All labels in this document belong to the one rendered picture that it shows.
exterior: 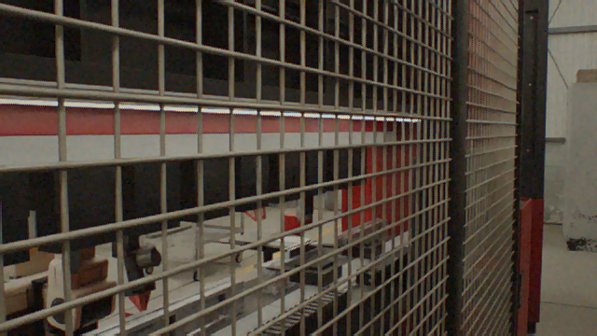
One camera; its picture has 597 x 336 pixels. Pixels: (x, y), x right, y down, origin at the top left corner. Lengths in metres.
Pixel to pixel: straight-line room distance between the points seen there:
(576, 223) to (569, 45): 2.92
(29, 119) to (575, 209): 6.35
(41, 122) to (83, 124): 0.09
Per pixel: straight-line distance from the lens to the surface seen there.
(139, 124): 1.22
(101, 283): 2.28
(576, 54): 8.68
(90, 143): 1.14
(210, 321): 1.51
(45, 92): 0.19
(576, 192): 6.86
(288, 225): 3.81
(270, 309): 1.31
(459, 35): 0.70
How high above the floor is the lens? 1.41
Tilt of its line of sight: 4 degrees down
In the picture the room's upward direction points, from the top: straight up
